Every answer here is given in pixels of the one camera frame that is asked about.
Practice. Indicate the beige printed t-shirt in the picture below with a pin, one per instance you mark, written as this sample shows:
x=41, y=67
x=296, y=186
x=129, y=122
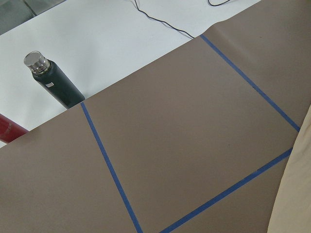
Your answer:
x=292, y=208

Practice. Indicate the black steel-capped water bottle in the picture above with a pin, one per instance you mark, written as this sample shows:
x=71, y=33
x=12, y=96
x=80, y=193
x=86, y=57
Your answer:
x=49, y=75

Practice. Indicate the red cylindrical bottle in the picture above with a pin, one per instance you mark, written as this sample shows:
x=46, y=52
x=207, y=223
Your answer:
x=9, y=130

